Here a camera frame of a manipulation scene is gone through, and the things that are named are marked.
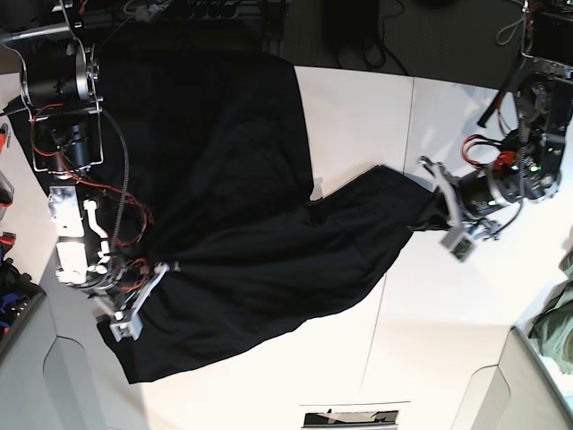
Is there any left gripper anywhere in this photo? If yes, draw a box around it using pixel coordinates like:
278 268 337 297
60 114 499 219
418 157 522 240

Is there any white paper sheet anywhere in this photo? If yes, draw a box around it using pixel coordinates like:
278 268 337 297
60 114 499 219
301 401 411 429

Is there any grey bin with clothes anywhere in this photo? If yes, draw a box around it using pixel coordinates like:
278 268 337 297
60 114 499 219
1 233 47 358

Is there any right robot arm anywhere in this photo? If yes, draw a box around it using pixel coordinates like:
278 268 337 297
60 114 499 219
1 1 173 340

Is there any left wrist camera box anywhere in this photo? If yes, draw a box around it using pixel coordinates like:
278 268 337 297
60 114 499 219
440 227 475 262

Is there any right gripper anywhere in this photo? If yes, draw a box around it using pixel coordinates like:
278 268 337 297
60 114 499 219
88 262 179 327

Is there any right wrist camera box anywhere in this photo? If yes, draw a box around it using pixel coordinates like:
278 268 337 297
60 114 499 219
109 310 142 342

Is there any black t-shirt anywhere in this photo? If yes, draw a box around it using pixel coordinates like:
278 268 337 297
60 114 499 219
8 20 449 385

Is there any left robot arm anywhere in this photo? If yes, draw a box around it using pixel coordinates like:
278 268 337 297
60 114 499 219
412 1 572 238

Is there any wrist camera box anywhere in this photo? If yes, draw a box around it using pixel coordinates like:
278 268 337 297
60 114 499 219
109 310 142 342
440 227 475 262

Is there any green cloth pile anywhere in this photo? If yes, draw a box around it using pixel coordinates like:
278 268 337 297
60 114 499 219
528 251 572 374

